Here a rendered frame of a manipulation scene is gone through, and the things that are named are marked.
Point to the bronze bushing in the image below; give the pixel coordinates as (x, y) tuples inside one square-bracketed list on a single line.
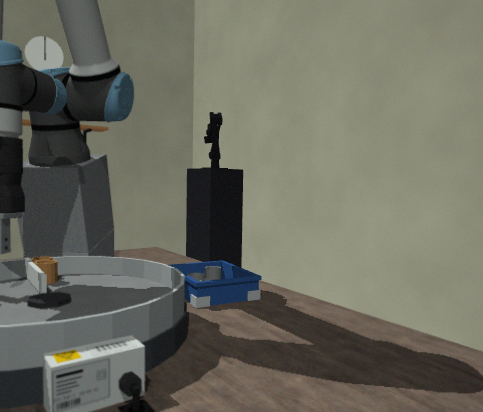
[(50, 268), (41, 258)]

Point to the blue crate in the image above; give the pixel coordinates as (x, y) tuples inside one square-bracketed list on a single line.
[(236, 284)]

